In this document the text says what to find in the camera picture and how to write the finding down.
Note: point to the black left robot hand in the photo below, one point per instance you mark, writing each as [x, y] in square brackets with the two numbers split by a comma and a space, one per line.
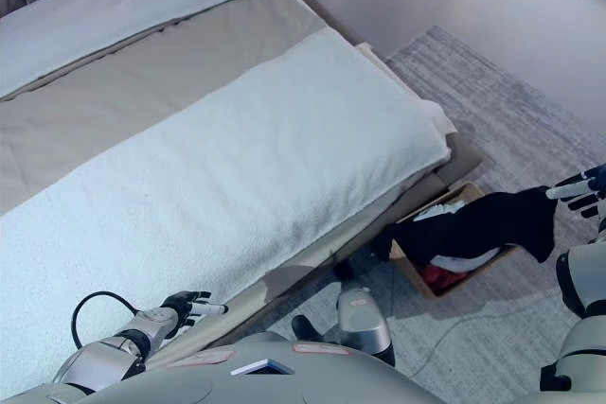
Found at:
[182, 307]

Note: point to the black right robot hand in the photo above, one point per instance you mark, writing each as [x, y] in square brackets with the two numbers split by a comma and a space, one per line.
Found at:
[589, 191]

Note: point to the black garment with paper tag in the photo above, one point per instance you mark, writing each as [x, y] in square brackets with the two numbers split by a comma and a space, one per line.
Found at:
[473, 229]

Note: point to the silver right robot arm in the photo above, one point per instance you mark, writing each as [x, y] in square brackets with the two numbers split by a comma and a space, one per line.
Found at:
[582, 281]

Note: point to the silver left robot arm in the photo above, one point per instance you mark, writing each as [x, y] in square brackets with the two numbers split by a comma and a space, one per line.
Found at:
[109, 352]

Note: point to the wicker laundry basket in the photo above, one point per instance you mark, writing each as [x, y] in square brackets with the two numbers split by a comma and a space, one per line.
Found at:
[440, 290]

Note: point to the grey woven rug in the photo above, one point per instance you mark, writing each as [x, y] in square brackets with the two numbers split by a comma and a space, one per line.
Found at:
[497, 101]

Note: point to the white terry blanket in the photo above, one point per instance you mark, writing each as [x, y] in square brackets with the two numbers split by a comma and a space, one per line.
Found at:
[237, 163]

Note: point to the grey robot torso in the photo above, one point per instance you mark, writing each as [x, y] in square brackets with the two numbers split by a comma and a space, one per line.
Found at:
[331, 380]

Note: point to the red garment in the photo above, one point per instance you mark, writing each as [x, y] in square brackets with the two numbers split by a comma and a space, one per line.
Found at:
[442, 278]

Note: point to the silver right robot leg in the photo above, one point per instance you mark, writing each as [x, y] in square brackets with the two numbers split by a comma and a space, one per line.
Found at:
[364, 323]

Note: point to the beige duvet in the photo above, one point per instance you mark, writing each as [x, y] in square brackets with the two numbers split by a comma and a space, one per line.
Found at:
[118, 92]

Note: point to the white pillow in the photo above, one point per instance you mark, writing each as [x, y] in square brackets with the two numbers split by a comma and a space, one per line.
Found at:
[118, 6]

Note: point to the bed with brown frame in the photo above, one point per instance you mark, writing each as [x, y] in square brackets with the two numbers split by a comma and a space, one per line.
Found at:
[237, 139]

